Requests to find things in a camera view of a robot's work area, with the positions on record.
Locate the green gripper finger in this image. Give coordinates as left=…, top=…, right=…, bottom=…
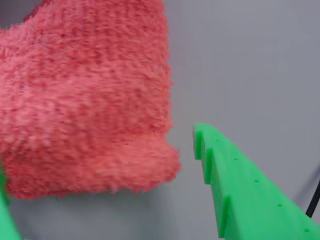
left=0, top=163, right=23, bottom=240
left=192, top=121, right=320, bottom=240

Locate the thick black cable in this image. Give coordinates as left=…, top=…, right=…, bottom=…
left=304, top=174, right=320, bottom=219

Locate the red fluffy towel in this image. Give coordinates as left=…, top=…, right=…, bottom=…
left=0, top=0, right=182, bottom=201

